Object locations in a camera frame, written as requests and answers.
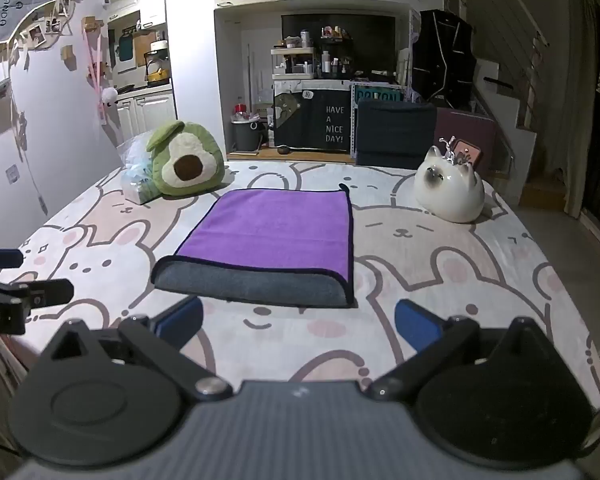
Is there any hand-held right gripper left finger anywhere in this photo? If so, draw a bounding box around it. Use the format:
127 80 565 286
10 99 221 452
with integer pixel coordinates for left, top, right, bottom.
40 295 234 402

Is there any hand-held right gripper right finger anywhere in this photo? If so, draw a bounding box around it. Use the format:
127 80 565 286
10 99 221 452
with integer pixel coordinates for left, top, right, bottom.
367 299 561 403

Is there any purple and grey towel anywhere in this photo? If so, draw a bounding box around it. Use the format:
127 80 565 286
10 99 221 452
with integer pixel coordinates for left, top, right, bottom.
151 185 357 309

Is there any bunny printed bed sheet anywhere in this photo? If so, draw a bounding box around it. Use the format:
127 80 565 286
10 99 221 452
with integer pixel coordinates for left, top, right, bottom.
0 159 600 411

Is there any white ceramic cat figure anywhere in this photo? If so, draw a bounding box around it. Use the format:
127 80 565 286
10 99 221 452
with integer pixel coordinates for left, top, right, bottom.
413 136 486 224

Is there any clear plastic bag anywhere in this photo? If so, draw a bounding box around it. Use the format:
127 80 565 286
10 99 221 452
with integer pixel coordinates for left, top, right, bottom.
116 131 164 205

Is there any avocado plush toy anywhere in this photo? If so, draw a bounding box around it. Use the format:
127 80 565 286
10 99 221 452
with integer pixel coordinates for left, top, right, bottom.
146 121 226 196

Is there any dark blue chair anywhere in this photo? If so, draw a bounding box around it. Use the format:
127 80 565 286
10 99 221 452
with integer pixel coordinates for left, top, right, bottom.
355 100 438 170

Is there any grey trash bin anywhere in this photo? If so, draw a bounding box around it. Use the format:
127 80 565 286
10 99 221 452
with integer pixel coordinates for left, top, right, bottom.
231 116 265 153

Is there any white kitchen cabinet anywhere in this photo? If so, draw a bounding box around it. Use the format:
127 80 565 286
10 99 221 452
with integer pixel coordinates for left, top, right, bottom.
112 87 176 146

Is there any maroon board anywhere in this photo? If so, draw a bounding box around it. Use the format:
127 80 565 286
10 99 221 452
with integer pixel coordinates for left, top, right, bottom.
436 107 499 179

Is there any black printed curtain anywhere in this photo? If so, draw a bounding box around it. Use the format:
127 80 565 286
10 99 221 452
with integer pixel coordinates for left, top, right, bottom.
272 80 354 152

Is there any white staircase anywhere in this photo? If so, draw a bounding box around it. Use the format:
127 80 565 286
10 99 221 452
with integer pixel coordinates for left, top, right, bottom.
472 57 539 206

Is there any teal sign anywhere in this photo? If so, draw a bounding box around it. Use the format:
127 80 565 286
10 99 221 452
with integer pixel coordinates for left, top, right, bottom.
355 87 401 104

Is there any black hanging jacket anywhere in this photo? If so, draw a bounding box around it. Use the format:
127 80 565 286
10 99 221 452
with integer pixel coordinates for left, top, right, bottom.
411 9 479 109

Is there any white shelf organizer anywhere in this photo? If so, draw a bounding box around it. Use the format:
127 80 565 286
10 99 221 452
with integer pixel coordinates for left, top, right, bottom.
271 47 316 80

